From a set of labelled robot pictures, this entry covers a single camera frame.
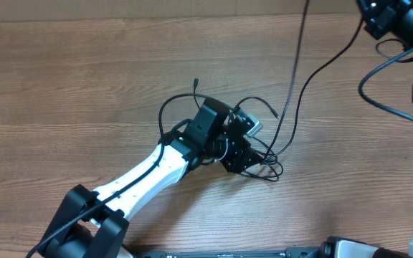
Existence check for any black usb cable short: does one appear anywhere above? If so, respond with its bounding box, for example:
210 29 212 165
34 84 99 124
193 18 363 165

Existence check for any black usb cable long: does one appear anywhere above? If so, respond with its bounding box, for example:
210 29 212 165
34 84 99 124
239 0 310 182

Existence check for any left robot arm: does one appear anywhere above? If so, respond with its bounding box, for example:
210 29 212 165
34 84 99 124
28 97 262 257

